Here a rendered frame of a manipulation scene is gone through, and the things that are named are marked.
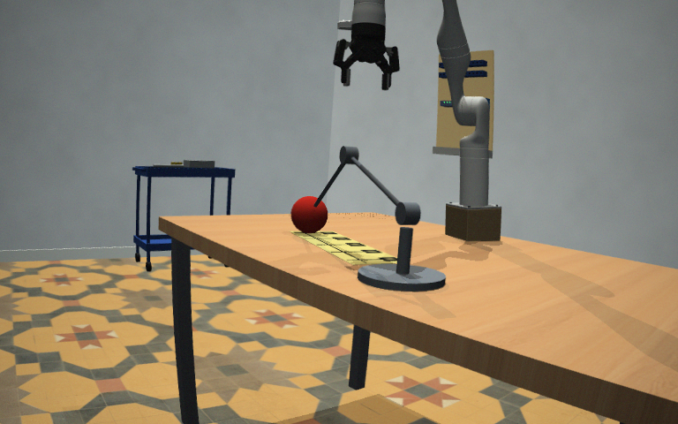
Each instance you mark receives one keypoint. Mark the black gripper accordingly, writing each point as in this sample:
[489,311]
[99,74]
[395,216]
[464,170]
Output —
[367,45]

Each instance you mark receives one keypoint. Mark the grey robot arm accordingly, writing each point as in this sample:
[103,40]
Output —
[468,110]

